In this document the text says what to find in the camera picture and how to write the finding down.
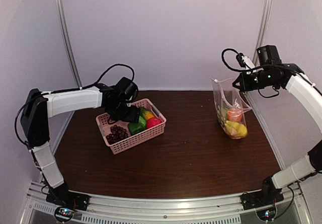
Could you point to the right round circuit board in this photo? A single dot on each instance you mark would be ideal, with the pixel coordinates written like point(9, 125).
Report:
point(267, 214)

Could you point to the left round circuit board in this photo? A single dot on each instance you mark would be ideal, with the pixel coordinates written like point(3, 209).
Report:
point(63, 214)

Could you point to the dark purple toy grapes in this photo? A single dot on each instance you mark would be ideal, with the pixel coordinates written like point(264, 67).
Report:
point(117, 134)

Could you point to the green toy watermelon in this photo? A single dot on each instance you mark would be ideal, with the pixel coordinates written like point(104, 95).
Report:
point(222, 114)

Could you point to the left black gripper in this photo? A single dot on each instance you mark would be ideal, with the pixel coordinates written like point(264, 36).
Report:
point(133, 117)

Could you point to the aluminium frame post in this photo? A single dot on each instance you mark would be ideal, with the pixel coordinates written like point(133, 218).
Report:
point(266, 12)
point(67, 42)

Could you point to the clear zip top bag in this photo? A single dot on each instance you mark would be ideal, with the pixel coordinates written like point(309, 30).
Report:
point(226, 96)

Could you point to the right aluminium frame post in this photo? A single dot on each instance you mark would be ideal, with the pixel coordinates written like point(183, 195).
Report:
point(266, 12)

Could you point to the orange green toy mango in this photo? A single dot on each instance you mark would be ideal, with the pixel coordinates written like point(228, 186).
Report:
point(146, 114)

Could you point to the pink perforated plastic basket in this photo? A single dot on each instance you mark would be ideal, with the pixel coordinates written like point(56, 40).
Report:
point(131, 141)

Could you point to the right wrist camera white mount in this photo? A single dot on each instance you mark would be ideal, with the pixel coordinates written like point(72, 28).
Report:
point(246, 63)

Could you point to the orange toy orange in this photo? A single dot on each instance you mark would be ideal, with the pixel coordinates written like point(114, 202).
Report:
point(235, 114)

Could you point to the red toy apple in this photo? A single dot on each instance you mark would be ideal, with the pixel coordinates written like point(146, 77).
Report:
point(152, 122)

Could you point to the front aluminium rail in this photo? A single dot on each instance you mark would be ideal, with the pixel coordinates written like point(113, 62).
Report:
point(216, 209)

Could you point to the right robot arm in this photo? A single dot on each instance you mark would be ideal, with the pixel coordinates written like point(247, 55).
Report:
point(272, 72)

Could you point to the yellow toy banana bunch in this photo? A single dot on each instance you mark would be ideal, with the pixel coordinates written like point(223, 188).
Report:
point(228, 127)

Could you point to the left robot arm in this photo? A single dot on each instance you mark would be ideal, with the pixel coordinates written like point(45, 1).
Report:
point(40, 106)

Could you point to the round circuit board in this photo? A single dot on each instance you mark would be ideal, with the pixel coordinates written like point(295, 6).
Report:
point(267, 214)
point(63, 214)

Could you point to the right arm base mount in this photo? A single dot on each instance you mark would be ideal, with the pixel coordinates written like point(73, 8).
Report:
point(261, 198)

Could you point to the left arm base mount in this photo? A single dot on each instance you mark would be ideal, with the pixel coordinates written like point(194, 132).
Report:
point(62, 196)

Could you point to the yellow toy lemon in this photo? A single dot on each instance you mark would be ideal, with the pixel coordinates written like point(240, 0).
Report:
point(239, 130)

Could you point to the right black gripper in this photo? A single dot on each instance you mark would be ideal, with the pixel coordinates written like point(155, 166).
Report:
point(245, 86)

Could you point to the green toy pepper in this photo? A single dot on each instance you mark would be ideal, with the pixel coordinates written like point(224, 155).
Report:
point(135, 128)

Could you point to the left aluminium frame post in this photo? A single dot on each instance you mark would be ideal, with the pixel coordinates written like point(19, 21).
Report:
point(67, 42)

